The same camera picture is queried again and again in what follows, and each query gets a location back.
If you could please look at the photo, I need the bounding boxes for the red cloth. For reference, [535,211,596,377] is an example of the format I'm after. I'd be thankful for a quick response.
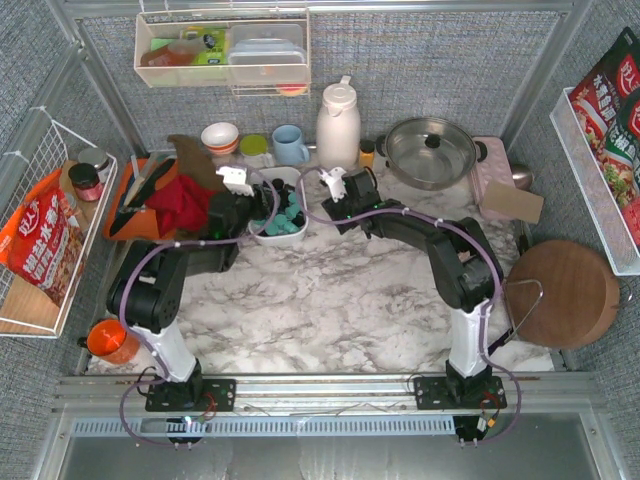
[145,174,215,237]

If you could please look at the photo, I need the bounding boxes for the white storage basket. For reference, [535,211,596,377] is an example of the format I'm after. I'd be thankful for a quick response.
[250,166,310,247]

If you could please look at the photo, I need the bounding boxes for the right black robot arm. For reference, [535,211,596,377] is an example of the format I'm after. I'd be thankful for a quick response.
[319,168,503,379]

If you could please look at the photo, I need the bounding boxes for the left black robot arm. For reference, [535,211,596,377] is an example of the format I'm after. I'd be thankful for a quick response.
[107,180,280,383]

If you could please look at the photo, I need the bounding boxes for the white mesh basket right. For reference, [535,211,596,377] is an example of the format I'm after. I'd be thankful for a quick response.
[549,87,639,277]

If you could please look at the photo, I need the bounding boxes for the yellow spice jar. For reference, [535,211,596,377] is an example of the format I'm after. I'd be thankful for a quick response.
[358,139,376,169]

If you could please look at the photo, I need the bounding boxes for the brown cloth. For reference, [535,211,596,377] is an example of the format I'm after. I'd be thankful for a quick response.
[167,134,226,192]

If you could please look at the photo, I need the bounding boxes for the green lid sugar jar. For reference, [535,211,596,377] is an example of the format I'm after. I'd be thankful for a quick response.
[239,134,276,169]

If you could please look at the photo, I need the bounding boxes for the white thermos jug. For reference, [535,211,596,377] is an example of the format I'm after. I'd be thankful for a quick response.
[316,75,361,170]

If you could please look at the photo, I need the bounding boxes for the orange striped white bowl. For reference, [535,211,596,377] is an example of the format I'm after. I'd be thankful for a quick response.
[200,122,239,156]

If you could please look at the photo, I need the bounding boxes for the steel pot with lid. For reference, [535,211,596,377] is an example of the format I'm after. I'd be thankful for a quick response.
[376,117,488,191]

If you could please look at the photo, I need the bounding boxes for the orange tray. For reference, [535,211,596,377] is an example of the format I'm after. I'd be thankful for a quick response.
[102,155,181,242]

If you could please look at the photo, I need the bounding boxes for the black kitchen knife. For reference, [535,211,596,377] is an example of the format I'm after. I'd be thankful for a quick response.
[108,158,177,237]

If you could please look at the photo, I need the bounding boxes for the light blue mug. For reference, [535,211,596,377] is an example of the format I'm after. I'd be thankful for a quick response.
[272,125,310,166]

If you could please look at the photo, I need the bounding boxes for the cardboard piece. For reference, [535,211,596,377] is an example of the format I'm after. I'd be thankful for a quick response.
[480,180,544,224]

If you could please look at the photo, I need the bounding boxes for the pink tray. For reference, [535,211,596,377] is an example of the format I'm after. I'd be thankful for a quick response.
[469,137,515,221]

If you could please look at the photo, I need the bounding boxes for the steel lid jar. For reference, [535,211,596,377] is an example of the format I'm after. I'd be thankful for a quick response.
[78,147,110,173]

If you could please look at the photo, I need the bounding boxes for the red lid jar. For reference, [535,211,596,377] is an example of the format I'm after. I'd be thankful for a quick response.
[68,163,103,202]

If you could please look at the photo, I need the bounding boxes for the green label bottle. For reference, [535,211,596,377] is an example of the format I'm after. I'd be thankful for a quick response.
[180,26,229,66]

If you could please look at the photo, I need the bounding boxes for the clear plastic food containers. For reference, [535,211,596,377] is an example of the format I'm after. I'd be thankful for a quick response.
[227,23,307,85]

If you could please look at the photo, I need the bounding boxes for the orange cup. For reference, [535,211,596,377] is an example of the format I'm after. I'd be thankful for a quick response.
[84,318,140,365]

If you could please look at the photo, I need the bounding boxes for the orange seasoning packet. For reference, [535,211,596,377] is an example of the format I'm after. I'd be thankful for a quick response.
[1,169,84,307]

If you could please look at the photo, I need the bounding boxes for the round wooden board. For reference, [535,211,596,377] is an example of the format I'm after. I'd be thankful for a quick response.
[507,240,620,349]

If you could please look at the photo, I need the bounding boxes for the red seasoning packet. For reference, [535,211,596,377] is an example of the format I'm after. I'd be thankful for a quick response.
[568,25,640,211]

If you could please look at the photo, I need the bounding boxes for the white handle knife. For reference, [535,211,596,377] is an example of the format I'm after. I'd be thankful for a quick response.
[123,157,156,207]

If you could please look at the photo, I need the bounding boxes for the white wire basket left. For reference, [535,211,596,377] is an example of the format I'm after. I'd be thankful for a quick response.
[1,107,119,338]

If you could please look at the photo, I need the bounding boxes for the clear wall shelf bin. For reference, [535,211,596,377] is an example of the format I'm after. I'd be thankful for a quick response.
[134,8,311,95]

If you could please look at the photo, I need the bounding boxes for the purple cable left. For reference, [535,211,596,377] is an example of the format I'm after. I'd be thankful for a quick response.
[118,167,281,446]

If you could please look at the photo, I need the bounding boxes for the purple cable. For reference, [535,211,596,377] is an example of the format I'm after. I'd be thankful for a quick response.
[118,167,281,446]
[295,167,524,446]

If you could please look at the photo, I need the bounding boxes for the wire hanger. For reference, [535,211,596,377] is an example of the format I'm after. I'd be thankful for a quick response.
[503,279,544,343]

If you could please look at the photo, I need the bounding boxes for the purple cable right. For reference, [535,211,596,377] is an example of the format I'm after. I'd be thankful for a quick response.
[295,167,524,446]

